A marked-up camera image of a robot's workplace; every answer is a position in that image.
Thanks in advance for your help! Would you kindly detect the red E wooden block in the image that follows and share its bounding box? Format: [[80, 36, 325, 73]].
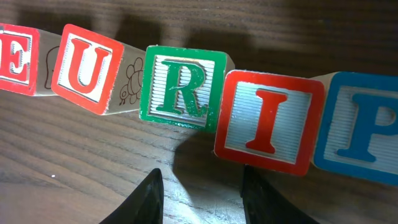
[[1, 23, 62, 96]]

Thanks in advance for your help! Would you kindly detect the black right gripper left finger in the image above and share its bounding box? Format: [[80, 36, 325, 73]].
[[100, 168, 164, 224]]

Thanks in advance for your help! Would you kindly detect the green R wooden block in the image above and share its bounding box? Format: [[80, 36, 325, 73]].
[[139, 45, 235, 133]]

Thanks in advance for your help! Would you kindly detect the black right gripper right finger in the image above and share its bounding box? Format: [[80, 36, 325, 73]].
[[240, 165, 318, 224]]

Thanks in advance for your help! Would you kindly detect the blue P wooden block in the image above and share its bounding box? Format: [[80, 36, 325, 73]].
[[313, 72, 397, 185]]

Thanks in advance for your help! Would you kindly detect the red U block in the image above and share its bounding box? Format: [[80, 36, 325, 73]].
[[52, 24, 146, 115]]

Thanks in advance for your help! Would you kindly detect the red I block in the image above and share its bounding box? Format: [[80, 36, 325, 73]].
[[214, 70, 325, 176]]

